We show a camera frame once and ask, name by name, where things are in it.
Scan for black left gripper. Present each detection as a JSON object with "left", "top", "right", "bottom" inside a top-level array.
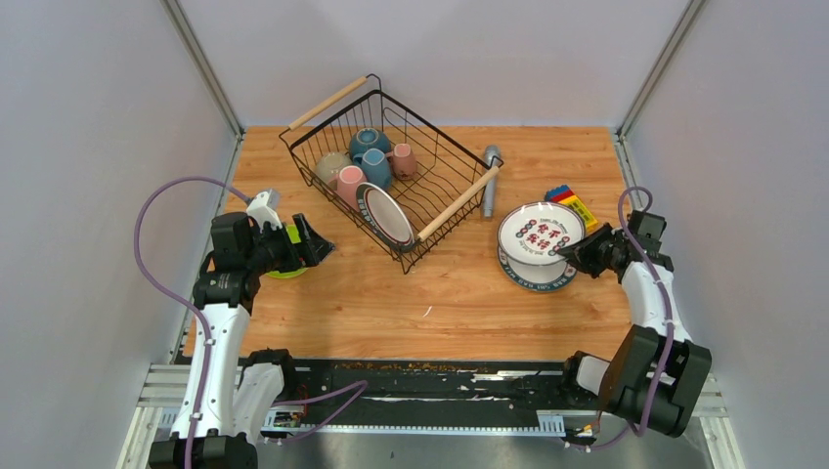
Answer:
[{"left": 244, "top": 213, "right": 334, "bottom": 276}]

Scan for lime green plate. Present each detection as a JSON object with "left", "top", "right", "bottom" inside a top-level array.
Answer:
[{"left": 266, "top": 225, "right": 308, "bottom": 279}]

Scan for white plate red characters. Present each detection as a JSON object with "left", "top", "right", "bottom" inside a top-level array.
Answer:
[{"left": 497, "top": 201, "right": 587, "bottom": 267}]

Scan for white plate green lettered rim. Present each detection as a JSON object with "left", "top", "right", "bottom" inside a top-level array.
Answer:
[{"left": 497, "top": 246, "right": 578, "bottom": 292}]

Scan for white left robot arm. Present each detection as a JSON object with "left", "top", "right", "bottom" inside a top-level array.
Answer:
[{"left": 148, "top": 212, "right": 335, "bottom": 468}]

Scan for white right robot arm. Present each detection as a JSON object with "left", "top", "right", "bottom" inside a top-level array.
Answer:
[{"left": 557, "top": 210, "right": 713, "bottom": 438}]

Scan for colourful toy brick block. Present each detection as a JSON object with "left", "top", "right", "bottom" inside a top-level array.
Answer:
[{"left": 543, "top": 185, "right": 599, "bottom": 234}]

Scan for white plate dark striped rim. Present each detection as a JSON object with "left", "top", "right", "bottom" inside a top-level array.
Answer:
[{"left": 356, "top": 182, "right": 416, "bottom": 252}]

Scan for pink cup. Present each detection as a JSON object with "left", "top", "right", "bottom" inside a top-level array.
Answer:
[{"left": 335, "top": 165, "right": 367, "bottom": 210}]

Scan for beige ceramic bowl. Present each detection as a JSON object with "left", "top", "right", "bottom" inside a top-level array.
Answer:
[{"left": 315, "top": 151, "right": 352, "bottom": 191}]

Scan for light blue mug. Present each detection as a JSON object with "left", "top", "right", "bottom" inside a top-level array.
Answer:
[{"left": 352, "top": 149, "right": 393, "bottom": 190}]

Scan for dark blue ceramic bowl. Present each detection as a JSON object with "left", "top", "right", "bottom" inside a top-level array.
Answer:
[{"left": 349, "top": 127, "right": 392, "bottom": 156}]

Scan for small mauve cup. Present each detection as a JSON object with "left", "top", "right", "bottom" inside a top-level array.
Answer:
[{"left": 387, "top": 143, "right": 418, "bottom": 181}]

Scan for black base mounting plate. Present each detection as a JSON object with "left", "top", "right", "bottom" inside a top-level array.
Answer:
[{"left": 279, "top": 359, "right": 597, "bottom": 430}]

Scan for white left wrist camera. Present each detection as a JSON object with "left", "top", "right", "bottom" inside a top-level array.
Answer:
[{"left": 245, "top": 189, "right": 283, "bottom": 230}]

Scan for black wire dish rack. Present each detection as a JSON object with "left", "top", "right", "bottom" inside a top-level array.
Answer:
[{"left": 279, "top": 73, "right": 503, "bottom": 273}]

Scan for grey cylindrical handle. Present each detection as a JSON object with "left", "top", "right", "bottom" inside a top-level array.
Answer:
[{"left": 481, "top": 145, "right": 502, "bottom": 219}]

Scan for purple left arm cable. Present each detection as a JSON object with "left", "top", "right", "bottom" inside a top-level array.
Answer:
[{"left": 134, "top": 176, "right": 371, "bottom": 469}]

